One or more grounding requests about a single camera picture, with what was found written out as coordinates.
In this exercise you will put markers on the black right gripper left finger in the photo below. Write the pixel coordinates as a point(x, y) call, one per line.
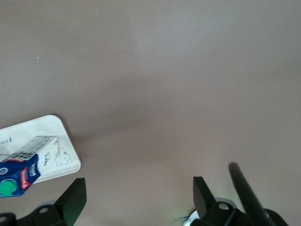
point(68, 200)

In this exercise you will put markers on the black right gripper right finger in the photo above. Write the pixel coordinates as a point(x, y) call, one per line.
point(204, 200)

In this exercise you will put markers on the blue white milk carton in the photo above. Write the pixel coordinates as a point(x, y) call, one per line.
point(21, 169)

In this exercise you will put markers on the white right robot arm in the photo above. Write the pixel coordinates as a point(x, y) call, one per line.
point(191, 217)

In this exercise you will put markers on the white rabbit print tray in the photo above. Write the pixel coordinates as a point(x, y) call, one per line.
point(63, 141)

